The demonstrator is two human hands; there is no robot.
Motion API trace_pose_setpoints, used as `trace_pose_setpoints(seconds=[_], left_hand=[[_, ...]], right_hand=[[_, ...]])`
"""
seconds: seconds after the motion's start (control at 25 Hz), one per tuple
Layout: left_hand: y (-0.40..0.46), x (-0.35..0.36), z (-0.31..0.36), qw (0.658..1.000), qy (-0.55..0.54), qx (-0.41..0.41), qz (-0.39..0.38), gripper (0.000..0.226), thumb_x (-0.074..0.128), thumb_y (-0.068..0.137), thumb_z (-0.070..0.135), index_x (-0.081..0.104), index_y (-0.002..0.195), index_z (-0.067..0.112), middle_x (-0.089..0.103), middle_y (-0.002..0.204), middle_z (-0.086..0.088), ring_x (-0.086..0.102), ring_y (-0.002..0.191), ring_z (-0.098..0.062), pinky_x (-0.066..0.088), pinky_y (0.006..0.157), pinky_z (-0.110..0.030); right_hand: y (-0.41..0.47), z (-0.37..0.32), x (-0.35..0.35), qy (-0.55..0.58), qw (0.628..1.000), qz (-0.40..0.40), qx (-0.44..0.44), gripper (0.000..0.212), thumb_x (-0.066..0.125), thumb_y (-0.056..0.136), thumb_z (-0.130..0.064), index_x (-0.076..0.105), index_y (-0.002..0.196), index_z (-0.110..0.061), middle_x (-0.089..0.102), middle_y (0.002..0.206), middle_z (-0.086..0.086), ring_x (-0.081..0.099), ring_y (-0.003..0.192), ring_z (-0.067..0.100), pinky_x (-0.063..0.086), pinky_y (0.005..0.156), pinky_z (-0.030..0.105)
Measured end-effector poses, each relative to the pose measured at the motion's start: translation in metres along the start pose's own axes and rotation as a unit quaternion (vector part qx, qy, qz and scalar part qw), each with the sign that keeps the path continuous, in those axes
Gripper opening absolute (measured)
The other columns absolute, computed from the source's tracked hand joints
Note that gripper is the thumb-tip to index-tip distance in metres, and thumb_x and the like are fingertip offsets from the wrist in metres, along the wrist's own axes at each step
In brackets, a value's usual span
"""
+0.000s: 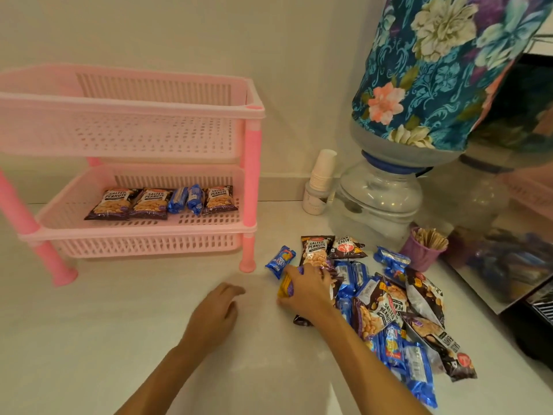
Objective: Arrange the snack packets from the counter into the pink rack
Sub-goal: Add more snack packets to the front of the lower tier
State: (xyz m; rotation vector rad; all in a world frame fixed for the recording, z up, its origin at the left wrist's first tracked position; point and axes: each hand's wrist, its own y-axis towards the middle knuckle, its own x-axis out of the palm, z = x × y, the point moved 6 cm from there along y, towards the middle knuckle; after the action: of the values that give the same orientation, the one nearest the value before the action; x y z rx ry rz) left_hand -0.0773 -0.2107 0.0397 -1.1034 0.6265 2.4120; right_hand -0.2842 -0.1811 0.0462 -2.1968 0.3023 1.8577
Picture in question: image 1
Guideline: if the person's left forearm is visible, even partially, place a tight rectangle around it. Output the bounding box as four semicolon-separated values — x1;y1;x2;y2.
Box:
114;339;217;415

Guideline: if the person's right hand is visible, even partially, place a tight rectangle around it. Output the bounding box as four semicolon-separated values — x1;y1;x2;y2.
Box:
276;263;342;323

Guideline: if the person's left hand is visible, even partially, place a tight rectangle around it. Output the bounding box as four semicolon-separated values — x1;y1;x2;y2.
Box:
179;282;246;355

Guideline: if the pink two-tier plastic rack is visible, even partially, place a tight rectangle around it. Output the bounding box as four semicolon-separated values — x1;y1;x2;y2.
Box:
0;62;266;287

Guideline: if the pile of snack packets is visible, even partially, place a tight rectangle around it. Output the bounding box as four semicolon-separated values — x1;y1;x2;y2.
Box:
293;234;478;409

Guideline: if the black drip tray grille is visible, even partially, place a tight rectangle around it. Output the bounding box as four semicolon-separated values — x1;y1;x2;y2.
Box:
531;293;553;325

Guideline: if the steel and black coffee machine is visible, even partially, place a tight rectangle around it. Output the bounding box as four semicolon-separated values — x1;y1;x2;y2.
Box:
425;34;553;372

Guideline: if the white jar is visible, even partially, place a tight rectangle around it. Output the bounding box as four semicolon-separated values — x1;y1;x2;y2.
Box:
301;182;331;216

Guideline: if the purple cup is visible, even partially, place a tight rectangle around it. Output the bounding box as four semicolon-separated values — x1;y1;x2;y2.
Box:
399;227;448;273

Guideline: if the yellow snack packet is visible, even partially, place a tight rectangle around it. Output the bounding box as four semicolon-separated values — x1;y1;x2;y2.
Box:
276;265;305;299

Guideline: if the floral fabric bottle cover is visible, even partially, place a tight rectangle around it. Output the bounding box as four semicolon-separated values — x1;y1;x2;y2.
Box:
351;0;553;153

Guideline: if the clear water dispenser base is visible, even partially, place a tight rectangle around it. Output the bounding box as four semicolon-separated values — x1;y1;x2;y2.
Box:
328;161;426;249

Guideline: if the bunch of wooden stirrers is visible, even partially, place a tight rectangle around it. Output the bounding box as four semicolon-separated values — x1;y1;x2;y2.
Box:
412;227;450;251

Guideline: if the person's right forearm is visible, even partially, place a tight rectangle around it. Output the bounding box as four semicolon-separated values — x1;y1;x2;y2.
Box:
317;306;433;415

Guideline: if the clear water bottle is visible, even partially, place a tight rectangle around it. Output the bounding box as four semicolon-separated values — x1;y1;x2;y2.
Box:
350;118;465;174

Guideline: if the brown peanut snack packet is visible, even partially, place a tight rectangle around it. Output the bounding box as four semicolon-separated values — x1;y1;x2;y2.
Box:
129;187;173;221
202;185;239;216
84;187;141;221

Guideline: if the stack of paper cups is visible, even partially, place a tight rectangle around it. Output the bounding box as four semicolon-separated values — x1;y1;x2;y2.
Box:
309;149;338;193

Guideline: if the blue biscuit snack packet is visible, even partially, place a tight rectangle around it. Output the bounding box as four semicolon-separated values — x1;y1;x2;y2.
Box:
167;187;190;214
186;184;204;216
264;245;297;280

